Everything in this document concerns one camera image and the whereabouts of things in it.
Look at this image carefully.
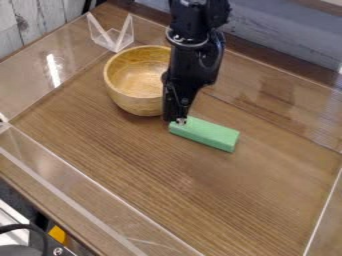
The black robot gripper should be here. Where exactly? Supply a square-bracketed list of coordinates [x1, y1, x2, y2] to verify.
[162, 28, 226, 123]

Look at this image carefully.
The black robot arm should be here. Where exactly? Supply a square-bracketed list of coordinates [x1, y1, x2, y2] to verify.
[162, 0, 231, 124]

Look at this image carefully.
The green rectangular block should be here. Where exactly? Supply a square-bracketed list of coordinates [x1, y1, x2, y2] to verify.
[169, 116, 241, 152]

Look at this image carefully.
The brown wooden bowl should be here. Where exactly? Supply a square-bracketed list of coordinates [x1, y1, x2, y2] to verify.
[103, 45, 171, 117]

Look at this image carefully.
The yellow and black device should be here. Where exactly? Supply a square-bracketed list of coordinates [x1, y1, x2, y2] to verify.
[48, 225, 84, 256]

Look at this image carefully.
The clear acrylic corner bracket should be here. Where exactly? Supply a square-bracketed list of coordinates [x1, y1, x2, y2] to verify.
[86, 13, 135, 53]

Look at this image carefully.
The clear acrylic tray wall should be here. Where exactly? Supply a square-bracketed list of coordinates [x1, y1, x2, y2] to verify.
[0, 114, 205, 256]

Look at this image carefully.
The black cable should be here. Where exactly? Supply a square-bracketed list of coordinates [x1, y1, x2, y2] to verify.
[0, 224, 50, 256]

